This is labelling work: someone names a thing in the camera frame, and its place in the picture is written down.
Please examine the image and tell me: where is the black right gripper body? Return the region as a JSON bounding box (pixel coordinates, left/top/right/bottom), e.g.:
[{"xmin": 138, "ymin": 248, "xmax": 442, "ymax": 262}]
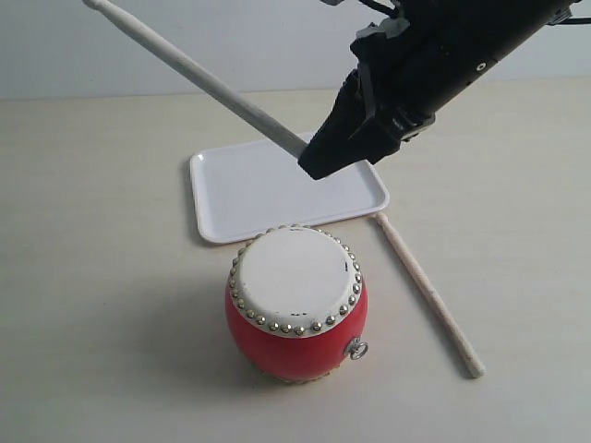
[{"xmin": 350, "ymin": 8, "xmax": 462, "ymax": 141}]

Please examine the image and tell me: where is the white wooden drumstick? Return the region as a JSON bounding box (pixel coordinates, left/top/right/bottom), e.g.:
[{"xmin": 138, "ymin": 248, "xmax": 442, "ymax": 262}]
[
  {"xmin": 373, "ymin": 212, "xmax": 486, "ymax": 378},
  {"xmin": 84, "ymin": 1, "xmax": 307, "ymax": 158}
]

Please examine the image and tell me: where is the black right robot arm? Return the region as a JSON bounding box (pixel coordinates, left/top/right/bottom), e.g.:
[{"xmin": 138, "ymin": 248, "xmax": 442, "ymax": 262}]
[{"xmin": 298, "ymin": 0, "xmax": 590, "ymax": 180}]

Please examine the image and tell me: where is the red small drum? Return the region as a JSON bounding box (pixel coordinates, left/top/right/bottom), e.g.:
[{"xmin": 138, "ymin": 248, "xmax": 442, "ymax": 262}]
[{"xmin": 224, "ymin": 224, "xmax": 368, "ymax": 383}]

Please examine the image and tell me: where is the white plastic tray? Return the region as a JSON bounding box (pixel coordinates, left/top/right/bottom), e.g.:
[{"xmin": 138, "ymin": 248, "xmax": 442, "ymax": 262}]
[{"xmin": 188, "ymin": 139, "xmax": 390, "ymax": 245}]

